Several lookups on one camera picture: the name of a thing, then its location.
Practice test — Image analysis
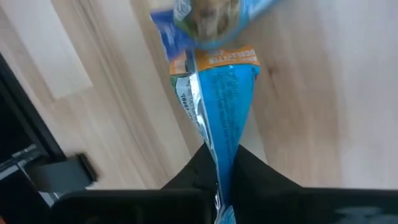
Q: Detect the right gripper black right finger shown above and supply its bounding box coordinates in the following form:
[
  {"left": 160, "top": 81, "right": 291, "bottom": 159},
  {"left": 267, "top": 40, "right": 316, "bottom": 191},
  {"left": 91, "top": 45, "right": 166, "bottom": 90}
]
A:
[{"left": 231, "top": 144, "right": 398, "bottom": 224}]

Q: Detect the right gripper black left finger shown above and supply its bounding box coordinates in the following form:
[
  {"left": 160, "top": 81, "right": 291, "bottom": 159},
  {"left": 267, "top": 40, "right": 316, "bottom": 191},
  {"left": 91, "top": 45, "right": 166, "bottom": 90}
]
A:
[{"left": 48, "top": 142, "right": 218, "bottom": 224}]

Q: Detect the blue orange-ended granola bar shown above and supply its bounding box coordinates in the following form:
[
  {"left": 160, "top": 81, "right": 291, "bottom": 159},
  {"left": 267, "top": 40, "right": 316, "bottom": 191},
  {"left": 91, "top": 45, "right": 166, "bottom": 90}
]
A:
[{"left": 169, "top": 45, "right": 261, "bottom": 224}]

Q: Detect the dark blue granola bar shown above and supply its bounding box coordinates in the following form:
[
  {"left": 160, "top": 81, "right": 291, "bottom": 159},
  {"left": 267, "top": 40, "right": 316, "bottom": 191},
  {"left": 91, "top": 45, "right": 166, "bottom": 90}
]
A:
[{"left": 150, "top": 8, "right": 195, "bottom": 63}]

